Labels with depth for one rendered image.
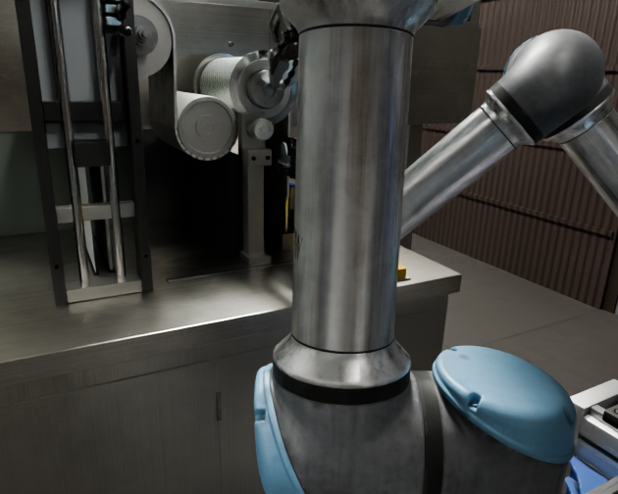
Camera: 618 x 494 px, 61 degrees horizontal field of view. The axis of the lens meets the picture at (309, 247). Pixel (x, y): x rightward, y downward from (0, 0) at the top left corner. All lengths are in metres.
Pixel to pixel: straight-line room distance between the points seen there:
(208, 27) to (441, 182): 0.86
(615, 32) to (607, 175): 2.62
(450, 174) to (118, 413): 0.63
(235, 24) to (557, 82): 0.92
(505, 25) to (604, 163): 3.11
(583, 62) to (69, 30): 0.73
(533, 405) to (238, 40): 1.19
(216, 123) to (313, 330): 0.73
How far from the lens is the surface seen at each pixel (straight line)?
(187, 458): 1.02
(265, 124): 1.03
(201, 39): 1.42
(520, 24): 3.87
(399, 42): 0.39
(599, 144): 0.88
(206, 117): 1.08
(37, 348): 0.85
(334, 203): 0.38
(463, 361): 0.48
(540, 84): 0.73
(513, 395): 0.45
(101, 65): 0.91
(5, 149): 1.37
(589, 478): 1.01
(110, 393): 0.91
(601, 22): 3.54
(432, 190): 0.74
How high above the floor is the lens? 1.28
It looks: 18 degrees down
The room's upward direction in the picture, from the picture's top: 2 degrees clockwise
